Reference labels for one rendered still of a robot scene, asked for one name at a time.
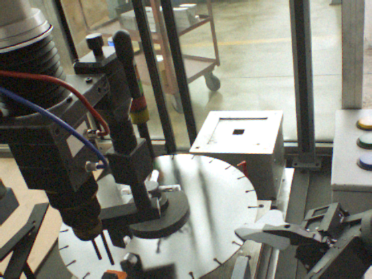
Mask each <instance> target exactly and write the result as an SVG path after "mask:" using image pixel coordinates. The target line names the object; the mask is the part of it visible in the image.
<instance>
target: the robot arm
mask: <svg viewBox="0 0 372 279"><path fill-rule="evenodd" d="M327 208H328V210H327V212H326V213H324V214H320V215H316V216H314V213H315V212H317V211H321V210H324V209H327ZM338 209H339V210H338ZM340 211H341V212H342V213H343V214H344V216H345V217H344V216H343V215H342V214H341V212H340ZM234 232H235V233H236V234H237V235H238V236H239V237H240V238H241V239H248V240H253V241H255V242H257V243H265V244H270V245H271V246H273V247H274V248H276V249H278V250H285V249H286V248H288V247H289V246H290V245H294V246H298V247H297V249H296V255H295V258H297V259H298V260H300V262H301V263H302V264H303V266H304V267H305V268H306V269H307V274H308V275H306V276H305V277H304V278H303V279H361V277H362V276H363V275H365V273H366V271H367V270H368V269H369V268H370V267H371V265H372V209H370V210H368V211H365V212H364V213H359V214H356V215H352V216H351V214H350V213H349V211H346V210H345V209H343V207H342V206H341V203H340V202H338V203H332V204H329V205H326V206H322V207H319V208H316V209H312V210H310V211H308V214H307V215H306V218H305V220H303V221H302V224H301V225H293V224H288V223H285V222H284V221H283V216H282V213H281V212H280V211H278V210H270V211H268V212H267V213H266V214H265V215H264V216H262V217H261V218H260V219H259V220H258V221H257V222H256V223H255V224H254V223H253V224H247V225H240V226H238V227H235V228H234Z"/></svg>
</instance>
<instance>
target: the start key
mask: <svg viewBox="0 0 372 279"><path fill-rule="evenodd" d="M359 143H360V144H361V145H364V146H367V147H372V134H363V135H361V136H360V138H359Z"/></svg>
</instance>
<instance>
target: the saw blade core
mask: <svg viewBox="0 0 372 279"><path fill-rule="evenodd" d="M172 159H173V155H166V156H161V157H155V158H153V162H152V164H153V171H154V170H157V171H158V178H157V182H158V184H159V186H165V185H179V186H180V187H181V190H182V191H183V192H184V193H185V194H186V195H187V196H188V199H189V203H190V210H189V214H188V215H187V217H186V218H185V219H184V221H183V222H182V223H181V224H180V225H179V226H176V227H175V228H174V229H172V230H170V231H167V232H165V233H160V234H155V235H142V234H137V233H135V232H132V234H133V236H134V238H133V239H130V241H129V243H128V245H127V246H126V248H125V249H123V248H119V247H117V246H113V245H112V241H111V240H110V237H109V235H108V231H105V230H104V234H105V237H106V242H107V244H108V247H109V249H110V252H111V254H112V257H113V259H114V262H115V265H113V266H111V264H110V261H109V259H108V256H107V252H106V249H105V247H104V244H103V242H102V238H101V236H100V234H99V236H98V237H96V238H95V241H96V244H97V245H98V248H99V251H100V254H101V257H102V259H101V260H99V259H98V257H97V255H96V252H95V250H94V247H93V246H92V241H88V242H84V241H81V240H79V239H78V238H77V236H75V235H74V233H73V231H72V228H71V227H68V226H66V225H64V223H62V224H61V227H60V231H59V232H60V233H59V234H58V249H59V253H60V256H61V258H62V261H63V262H64V264H65V265H66V266H67V267H66V268H67V269H68V270H69V271H70V272H71V273H72V274H73V275H74V276H75V277H77V279H101V277H102V275H103V273H104V272H106V271H107V270H116V271H122V272H126V274H127V276H126V279H192V276H191V275H189V274H190V273H193V274H192V275H193V277H194V279H200V278H202V277H204V276H206V275H208V274H210V273H211V272H213V271H214V270H215V269H217V268H219V267H220V266H221V265H220V264H219V263H217V262H220V263H221V264H222V265H223V264H224V263H225V262H226V261H228V260H229V259H231V258H232V256H233V255H234V254H236V253H237V252H238V251H239V250H240V246H243V244H244V243H245V242H246V240H247V239H241V238H240V237H239V236H238V235H237V234H236V233H235V232H234V228H235V227H238V226H240V225H247V224H253V223H254V224H255V222H256V218H257V211H258V201H257V196H256V193H255V190H254V188H253V186H252V185H251V182H250V181H249V180H248V178H247V177H245V176H244V175H243V173H242V172H240V171H239V172H237V173H235V174H234V175H232V174H231V173H232V172H234V171H236V170H237V168H235V167H233V166H231V165H229V164H227V163H226V162H224V161H221V160H217V159H213V158H210V157H205V156H200V155H195V156H194V155H175V156H174V160H172ZM192 159H193V160H192ZM210 162H211V163H210ZM153 171H152V172H151V173H150V175H149V176H148V177H147V179H146V180H145V182H147V181H150V179H151V176H152V173H153ZM238 179H239V180H238ZM97 184H98V192H97V194H96V197H97V200H98V202H99V203H100V205H101V208H102V209H103V208H108V207H114V206H118V205H123V204H126V203H127V202H128V201H129V200H130V199H131V198H132V197H133V195H123V194H122V189H130V186H129V185H120V184H116V182H115V180H114V177H113V176H112V175H111V174H109V175H106V176H105V177H103V178H102V179H101V180H99V181H97ZM246 192H248V193H246ZM249 207H250V209H248V208H249ZM65 231H68V232H65ZM233 242H235V243H236V244H238V245H240V246H238V245H236V244H233ZM68 246H69V247H68ZM66 247H68V248H66ZM215 259H217V262H215V261H214V260H215ZM73 262H74V263H73ZM87 274H90V275H89V276H87ZM86 276H87V277H86Z"/></svg>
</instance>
